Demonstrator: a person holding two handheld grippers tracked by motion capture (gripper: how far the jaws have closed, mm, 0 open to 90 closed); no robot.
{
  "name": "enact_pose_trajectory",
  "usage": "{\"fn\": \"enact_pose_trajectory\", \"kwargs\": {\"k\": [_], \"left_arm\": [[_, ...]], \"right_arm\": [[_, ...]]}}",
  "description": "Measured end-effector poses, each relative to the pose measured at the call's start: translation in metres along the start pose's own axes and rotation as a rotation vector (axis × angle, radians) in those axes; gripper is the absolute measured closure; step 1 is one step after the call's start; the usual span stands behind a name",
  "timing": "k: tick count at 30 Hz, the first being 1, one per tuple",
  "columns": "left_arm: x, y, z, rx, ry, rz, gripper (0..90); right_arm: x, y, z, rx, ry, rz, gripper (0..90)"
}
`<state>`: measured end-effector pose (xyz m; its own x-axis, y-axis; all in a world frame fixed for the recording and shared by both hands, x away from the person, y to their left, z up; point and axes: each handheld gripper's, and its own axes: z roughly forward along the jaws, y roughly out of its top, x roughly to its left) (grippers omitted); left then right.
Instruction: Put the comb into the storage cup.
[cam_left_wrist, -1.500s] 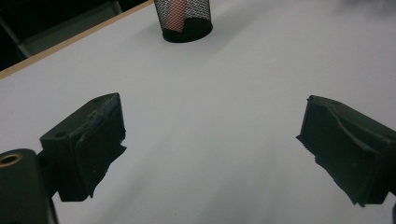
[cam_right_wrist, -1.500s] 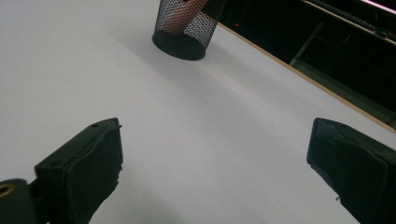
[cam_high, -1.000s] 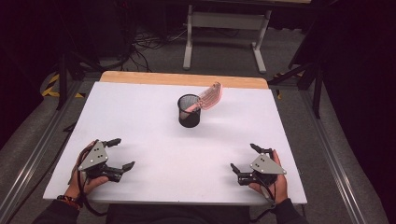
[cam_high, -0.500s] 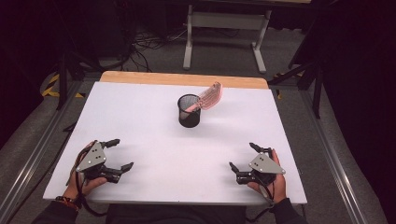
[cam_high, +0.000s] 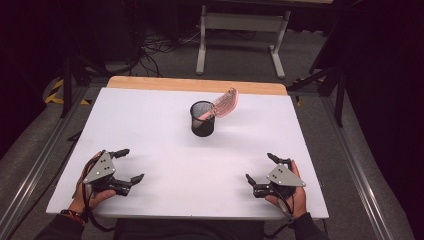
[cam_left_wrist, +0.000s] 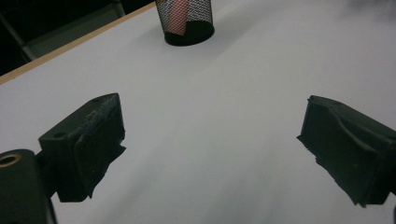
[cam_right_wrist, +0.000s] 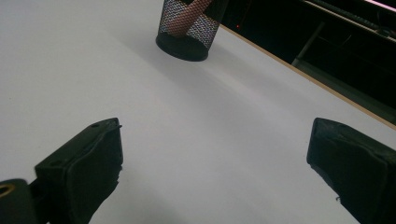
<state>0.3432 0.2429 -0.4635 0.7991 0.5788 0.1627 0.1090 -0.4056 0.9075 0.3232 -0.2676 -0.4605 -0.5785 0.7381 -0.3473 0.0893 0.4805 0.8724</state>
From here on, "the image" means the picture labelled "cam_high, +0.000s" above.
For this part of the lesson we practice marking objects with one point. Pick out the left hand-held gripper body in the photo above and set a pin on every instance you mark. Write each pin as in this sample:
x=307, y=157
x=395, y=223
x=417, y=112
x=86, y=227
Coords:
x=101, y=170

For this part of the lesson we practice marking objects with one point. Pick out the person's right hand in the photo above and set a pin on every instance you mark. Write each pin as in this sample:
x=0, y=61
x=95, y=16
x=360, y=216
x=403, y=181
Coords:
x=300, y=200

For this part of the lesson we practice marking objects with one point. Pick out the person's dark lap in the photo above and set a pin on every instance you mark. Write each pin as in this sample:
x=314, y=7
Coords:
x=190, y=231

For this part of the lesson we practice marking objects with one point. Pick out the black mesh pen holder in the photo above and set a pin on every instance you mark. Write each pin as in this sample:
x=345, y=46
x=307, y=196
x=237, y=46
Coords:
x=204, y=130

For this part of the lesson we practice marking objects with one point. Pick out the wooden table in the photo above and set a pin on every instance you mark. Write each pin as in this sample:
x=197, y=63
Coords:
x=166, y=85

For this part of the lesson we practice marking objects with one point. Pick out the pink hairbrush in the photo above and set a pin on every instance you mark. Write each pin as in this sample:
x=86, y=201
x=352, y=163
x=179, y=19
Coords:
x=227, y=101

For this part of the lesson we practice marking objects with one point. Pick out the person's left hand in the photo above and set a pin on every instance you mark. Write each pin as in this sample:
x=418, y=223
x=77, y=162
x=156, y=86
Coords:
x=95, y=198

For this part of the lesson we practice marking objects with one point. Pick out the white table mat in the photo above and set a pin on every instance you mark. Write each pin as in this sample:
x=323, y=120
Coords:
x=186, y=186

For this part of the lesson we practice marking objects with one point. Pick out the black metal stand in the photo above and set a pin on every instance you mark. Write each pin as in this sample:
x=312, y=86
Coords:
x=67, y=86
x=340, y=100

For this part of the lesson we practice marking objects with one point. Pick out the grey metal desk frame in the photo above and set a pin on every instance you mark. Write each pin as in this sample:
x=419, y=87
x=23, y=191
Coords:
x=240, y=21

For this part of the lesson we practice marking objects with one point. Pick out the aluminium floor rail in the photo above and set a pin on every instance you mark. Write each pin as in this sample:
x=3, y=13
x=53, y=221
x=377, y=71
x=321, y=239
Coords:
x=33, y=170
x=360, y=186

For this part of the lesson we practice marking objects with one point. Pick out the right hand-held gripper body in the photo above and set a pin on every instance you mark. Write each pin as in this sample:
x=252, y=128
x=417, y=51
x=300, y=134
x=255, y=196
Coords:
x=285, y=178

